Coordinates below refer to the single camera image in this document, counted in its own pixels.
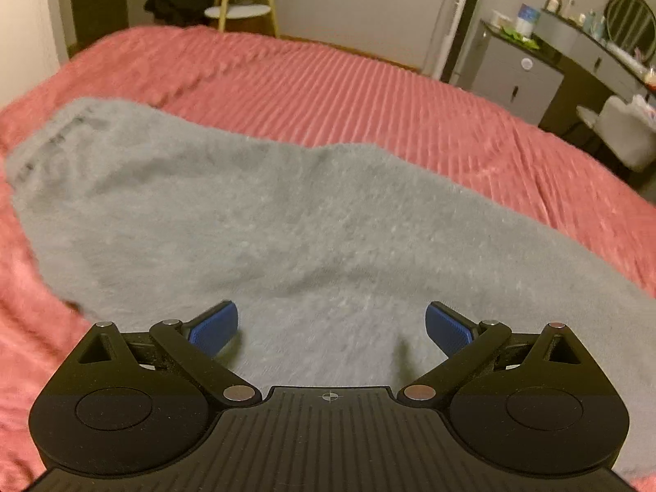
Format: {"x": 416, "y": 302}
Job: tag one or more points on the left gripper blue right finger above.
{"x": 470, "y": 349}

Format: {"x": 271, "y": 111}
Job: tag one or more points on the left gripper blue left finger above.
{"x": 189, "y": 349}

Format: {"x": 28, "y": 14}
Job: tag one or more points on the grey sweatpants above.
{"x": 331, "y": 254}

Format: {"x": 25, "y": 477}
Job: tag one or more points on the pink ribbed bedspread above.
{"x": 309, "y": 94}

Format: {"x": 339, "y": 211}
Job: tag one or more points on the grey upholstered chair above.
{"x": 626, "y": 128}

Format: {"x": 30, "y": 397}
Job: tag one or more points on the grey bedside cabinet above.
{"x": 510, "y": 76}

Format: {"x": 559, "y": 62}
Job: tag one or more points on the grey vanity desk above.
{"x": 589, "y": 54}

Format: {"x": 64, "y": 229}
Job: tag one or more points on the blue white tissue box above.
{"x": 526, "y": 20}

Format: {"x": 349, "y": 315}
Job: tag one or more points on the yellow-legged side table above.
{"x": 223, "y": 11}

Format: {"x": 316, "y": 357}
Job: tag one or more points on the white tower air conditioner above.
{"x": 448, "y": 38}

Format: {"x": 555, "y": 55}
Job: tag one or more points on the round vanity mirror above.
{"x": 630, "y": 26}

